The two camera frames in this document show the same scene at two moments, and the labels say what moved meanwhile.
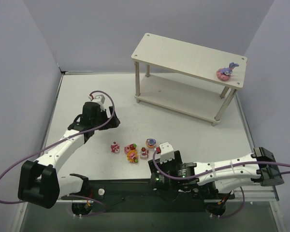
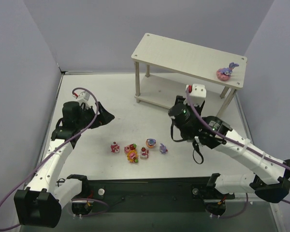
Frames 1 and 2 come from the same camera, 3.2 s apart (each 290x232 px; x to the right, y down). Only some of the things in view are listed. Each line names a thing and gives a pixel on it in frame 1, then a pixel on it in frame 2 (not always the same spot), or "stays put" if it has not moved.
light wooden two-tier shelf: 182,77 stays put
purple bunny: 151,142 stays put
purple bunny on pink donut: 224,74 stays put
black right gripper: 175,163 → 179,100
